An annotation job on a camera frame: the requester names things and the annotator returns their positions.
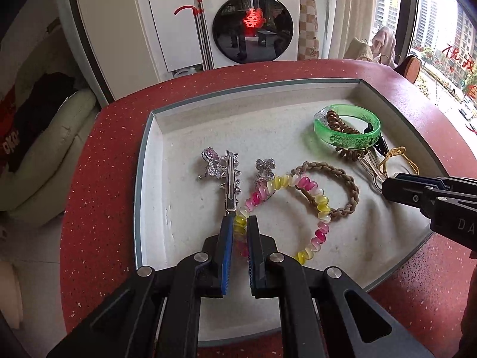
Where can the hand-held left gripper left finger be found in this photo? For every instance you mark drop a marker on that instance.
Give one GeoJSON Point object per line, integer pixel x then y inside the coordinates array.
{"type": "Point", "coordinates": [226, 253]}

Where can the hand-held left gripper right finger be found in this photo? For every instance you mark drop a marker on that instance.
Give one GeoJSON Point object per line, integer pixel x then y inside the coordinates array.
{"type": "Point", "coordinates": [253, 253]}

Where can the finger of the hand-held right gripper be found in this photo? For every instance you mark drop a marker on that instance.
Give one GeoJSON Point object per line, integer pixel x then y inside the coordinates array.
{"type": "Point", "coordinates": [428, 181]}
{"type": "Point", "coordinates": [402, 192]}

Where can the beige hair clip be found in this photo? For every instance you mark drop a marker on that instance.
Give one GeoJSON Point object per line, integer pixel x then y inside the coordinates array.
{"type": "Point", "coordinates": [369, 171]}

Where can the black hair claw clip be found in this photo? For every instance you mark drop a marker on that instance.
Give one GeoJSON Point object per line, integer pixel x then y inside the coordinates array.
{"type": "Point", "coordinates": [382, 143]}

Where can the grey jewelry tray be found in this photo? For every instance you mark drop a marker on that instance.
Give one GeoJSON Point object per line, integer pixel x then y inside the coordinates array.
{"type": "Point", "coordinates": [186, 212]}

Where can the silver spiked hair clip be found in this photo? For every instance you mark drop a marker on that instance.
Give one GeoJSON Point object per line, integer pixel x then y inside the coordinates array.
{"type": "Point", "coordinates": [231, 179]}

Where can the green translucent bangle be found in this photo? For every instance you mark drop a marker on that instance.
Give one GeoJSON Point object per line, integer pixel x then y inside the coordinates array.
{"type": "Point", "coordinates": [335, 138]}

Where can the silver bow hair clip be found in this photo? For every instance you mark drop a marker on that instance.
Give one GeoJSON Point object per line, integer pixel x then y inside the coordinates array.
{"type": "Point", "coordinates": [264, 167]}

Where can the brown chair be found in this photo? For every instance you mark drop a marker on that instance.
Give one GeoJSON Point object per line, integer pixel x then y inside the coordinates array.
{"type": "Point", "coordinates": [410, 69]}

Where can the pink cloth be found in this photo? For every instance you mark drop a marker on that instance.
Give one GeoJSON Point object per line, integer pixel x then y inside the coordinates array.
{"type": "Point", "coordinates": [385, 44]}

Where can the cream sofa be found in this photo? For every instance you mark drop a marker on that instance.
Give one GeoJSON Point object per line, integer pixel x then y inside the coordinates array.
{"type": "Point", "coordinates": [56, 138]}

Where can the white cabinet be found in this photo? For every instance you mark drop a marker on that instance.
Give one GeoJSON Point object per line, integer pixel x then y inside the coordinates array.
{"type": "Point", "coordinates": [167, 26]}

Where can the dark clothes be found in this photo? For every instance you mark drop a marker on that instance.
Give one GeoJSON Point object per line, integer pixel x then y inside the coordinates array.
{"type": "Point", "coordinates": [44, 100]}

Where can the red printed cloth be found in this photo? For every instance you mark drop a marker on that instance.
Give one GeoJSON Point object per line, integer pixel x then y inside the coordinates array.
{"type": "Point", "coordinates": [7, 138]}

